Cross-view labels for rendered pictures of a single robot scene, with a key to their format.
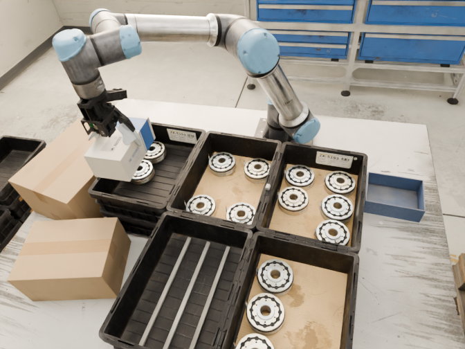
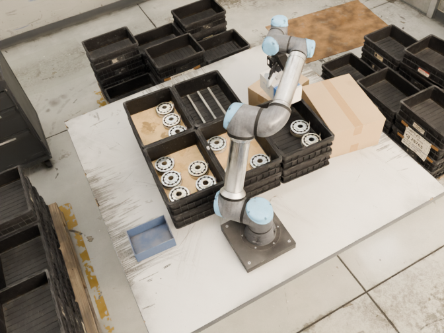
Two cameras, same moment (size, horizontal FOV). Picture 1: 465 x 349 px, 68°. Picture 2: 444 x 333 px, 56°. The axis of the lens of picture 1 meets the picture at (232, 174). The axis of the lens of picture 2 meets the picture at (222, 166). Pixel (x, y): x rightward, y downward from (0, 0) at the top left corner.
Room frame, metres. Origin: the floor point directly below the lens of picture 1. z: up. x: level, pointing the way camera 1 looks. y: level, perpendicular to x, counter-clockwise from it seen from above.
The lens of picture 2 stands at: (1.82, -1.00, 2.49)
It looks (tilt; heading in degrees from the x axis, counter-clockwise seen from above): 50 degrees down; 139
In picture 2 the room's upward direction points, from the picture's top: 8 degrees counter-clockwise
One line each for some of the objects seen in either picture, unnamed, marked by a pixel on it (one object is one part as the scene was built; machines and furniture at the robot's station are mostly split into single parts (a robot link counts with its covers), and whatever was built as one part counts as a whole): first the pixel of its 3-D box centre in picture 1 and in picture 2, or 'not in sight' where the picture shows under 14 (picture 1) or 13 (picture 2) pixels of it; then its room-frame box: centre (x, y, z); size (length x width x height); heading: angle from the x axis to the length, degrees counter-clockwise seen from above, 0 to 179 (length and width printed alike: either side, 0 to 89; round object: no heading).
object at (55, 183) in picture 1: (84, 172); (339, 115); (1.03, 0.61, 0.80); 0.40 x 0.30 x 0.20; 150
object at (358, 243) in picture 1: (315, 190); (183, 166); (0.69, -0.26, 0.92); 0.40 x 0.30 x 0.02; 157
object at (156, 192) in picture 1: (154, 170); (289, 130); (0.92, 0.29, 0.87); 0.40 x 0.30 x 0.11; 157
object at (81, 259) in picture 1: (75, 259); (278, 93); (0.63, 0.57, 0.78); 0.30 x 0.22 x 0.16; 85
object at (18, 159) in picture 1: (22, 189); (430, 135); (1.40, 1.22, 0.37); 0.40 x 0.30 x 0.45; 160
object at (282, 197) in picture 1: (293, 198); (197, 168); (0.72, -0.20, 0.86); 0.10 x 0.10 x 0.01
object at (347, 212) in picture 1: (337, 206); (170, 178); (0.66, -0.33, 0.86); 0.10 x 0.10 x 0.01
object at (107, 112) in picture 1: (99, 111); (277, 57); (0.80, 0.34, 1.25); 0.09 x 0.08 x 0.12; 160
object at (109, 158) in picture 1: (122, 146); (280, 86); (0.83, 0.33, 1.09); 0.20 x 0.12 x 0.09; 160
